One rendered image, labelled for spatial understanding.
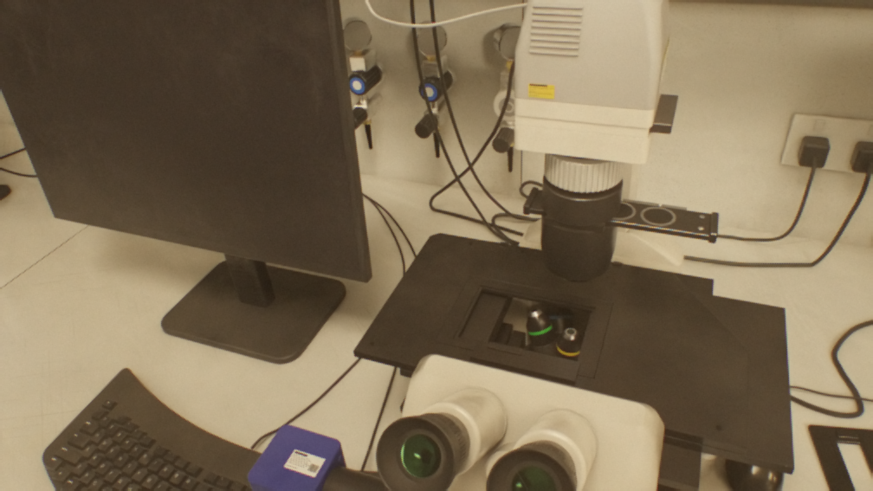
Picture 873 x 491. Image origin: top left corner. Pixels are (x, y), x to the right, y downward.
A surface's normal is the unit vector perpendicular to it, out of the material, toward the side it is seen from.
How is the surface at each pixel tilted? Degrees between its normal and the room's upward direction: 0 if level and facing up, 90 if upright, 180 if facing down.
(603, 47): 73
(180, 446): 10
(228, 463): 5
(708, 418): 0
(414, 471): 60
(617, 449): 50
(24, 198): 0
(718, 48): 90
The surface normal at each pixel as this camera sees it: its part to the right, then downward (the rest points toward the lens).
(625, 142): -0.37, 0.57
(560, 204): -0.64, 0.49
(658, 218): -0.07, -0.80
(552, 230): -0.82, 0.38
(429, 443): -0.22, -0.22
